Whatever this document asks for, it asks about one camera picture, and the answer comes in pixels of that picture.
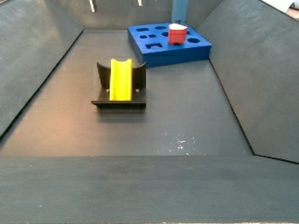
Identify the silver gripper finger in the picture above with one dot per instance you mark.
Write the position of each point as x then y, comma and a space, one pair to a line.
140, 3
93, 6

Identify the yellow arch block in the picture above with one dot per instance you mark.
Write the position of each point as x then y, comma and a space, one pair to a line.
121, 80

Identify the blue shape sorter board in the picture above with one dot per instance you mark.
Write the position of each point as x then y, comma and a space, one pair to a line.
149, 39

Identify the black curved fixture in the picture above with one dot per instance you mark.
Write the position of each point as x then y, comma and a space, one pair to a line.
138, 88

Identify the red pentagon block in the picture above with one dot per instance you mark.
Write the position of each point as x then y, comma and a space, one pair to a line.
177, 34

